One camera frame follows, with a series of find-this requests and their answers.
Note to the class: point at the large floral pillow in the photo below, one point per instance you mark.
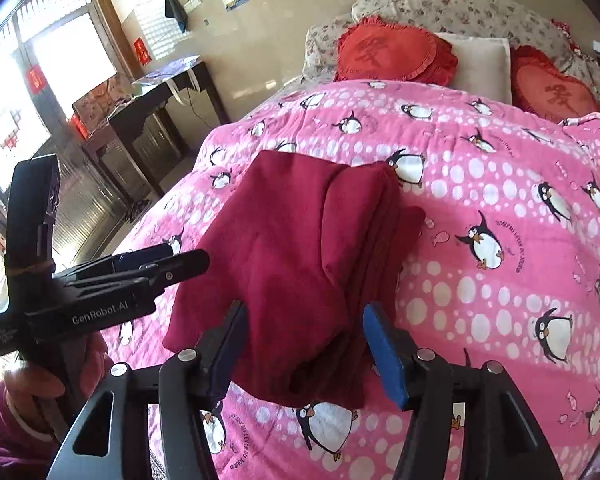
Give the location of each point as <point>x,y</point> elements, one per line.
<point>460,7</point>

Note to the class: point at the grey ribbed panel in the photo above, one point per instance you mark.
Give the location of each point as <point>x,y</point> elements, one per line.
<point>160,140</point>

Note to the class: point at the red heart cushion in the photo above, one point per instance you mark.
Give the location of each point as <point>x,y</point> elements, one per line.
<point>390,52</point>
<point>555,85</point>

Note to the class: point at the dark red garment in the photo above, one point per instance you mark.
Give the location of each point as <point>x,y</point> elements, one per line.
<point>290,260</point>

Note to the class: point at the small floral pillow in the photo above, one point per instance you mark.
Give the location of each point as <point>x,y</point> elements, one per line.
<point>320,45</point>

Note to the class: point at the window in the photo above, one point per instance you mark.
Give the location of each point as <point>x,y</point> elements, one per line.
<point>65,60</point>

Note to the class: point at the person's left forearm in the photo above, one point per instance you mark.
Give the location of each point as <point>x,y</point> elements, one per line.
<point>10,440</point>

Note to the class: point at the papers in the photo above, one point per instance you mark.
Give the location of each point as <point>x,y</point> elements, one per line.
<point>167,70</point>

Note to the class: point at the dark wooden table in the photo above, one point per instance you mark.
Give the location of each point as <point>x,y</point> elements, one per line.
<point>150,115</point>

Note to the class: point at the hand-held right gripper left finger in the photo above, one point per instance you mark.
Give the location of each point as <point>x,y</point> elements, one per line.
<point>225,355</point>

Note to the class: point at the red paper window decoration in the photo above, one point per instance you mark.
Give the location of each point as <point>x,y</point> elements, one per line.
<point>141,51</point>
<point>35,80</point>
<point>79,126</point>

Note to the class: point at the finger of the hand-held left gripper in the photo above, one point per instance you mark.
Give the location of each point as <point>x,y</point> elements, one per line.
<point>145,256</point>
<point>180,266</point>

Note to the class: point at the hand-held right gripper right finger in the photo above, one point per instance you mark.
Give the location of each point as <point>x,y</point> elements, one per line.
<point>386,355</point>

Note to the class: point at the pink penguin blanket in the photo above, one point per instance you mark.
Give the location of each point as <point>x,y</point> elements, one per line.
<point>480,270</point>

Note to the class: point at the printed cardboard box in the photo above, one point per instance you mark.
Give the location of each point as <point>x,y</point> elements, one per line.
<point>102,102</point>

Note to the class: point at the pair of slippers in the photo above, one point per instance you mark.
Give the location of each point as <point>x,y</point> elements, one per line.
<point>137,210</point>

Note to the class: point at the white pillow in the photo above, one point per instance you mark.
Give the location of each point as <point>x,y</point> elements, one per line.
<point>482,60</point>

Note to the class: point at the dark hanging cloth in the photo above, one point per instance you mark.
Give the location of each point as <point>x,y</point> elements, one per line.
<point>176,7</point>

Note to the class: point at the person's left hand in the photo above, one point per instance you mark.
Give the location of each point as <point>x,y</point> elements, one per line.
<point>35,385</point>

